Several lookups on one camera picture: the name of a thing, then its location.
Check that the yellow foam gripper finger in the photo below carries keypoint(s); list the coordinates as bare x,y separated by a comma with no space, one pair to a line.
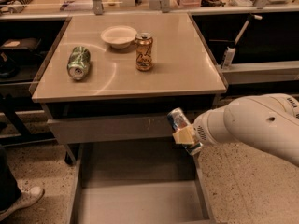
185,136

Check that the blue silver redbull can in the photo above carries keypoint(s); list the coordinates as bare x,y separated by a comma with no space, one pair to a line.
178,120

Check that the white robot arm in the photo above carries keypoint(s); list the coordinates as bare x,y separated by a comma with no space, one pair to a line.
267,122

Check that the open middle drawer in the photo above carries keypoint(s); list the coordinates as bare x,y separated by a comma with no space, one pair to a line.
137,183

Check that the grey drawer cabinet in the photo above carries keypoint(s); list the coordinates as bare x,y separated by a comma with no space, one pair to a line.
183,74

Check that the gold upright soda can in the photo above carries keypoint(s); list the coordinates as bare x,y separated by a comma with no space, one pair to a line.
143,47

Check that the top drawer front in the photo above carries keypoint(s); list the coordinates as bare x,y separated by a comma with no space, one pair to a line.
110,128

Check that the crushed green soda can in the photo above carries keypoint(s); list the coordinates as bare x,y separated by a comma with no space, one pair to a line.
79,63

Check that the white tube bottle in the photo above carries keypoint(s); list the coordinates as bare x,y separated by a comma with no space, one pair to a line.
227,57

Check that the white paper bowl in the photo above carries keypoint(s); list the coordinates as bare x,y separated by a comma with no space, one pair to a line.
119,37

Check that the white sneaker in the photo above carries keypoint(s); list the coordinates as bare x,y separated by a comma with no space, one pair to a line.
27,199

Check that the dark trouser leg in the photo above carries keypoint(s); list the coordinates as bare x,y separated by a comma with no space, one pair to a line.
9,190

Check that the white handled tool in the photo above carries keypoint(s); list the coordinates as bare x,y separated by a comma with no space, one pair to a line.
249,19

